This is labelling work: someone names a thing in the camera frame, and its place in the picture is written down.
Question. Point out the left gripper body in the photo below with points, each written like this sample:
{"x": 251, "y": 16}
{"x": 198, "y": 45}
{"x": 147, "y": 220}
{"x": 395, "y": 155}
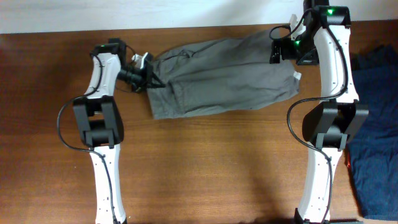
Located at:
{"x": 138, "y": 77}

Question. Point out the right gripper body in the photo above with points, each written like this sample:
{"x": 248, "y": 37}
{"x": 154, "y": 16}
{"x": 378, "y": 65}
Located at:
{"x": 301, "y": 50}

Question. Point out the grey shorts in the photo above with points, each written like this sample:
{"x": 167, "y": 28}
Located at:
{"x": 221, "y": 75}

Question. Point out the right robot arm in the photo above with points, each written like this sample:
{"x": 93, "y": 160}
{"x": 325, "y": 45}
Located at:
{"x": 321, "y": 37}

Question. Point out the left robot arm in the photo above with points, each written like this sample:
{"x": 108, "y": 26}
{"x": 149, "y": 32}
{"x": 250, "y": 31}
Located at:
{"x": 100, "y": 124}

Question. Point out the dark blue folded garment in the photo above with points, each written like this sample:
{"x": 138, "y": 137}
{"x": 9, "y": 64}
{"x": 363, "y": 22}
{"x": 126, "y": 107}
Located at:
{"x": 373, "y": 151}

